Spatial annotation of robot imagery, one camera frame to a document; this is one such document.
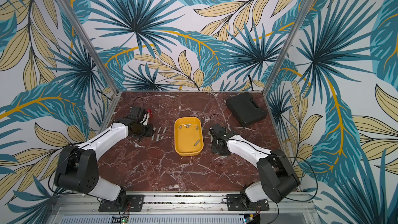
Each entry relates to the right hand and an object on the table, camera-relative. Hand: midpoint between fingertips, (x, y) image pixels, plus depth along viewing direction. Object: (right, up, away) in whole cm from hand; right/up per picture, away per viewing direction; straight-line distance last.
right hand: (217, 149), depth 89 cm
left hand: (-38, +9, 0) cm, 39 cm away
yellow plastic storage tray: (-17, +6, +7) cm, 20 cm away
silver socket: (-36, +6, +6) cm, 37 cm away
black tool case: (+22, +22, +18) cm, 36 cm away
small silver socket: (-32, +10, +9) cm, 35 cm away
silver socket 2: (-33, +5, +6) cm, 34 cm away
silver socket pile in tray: (-18, +12, +12) cm, 25 cm away
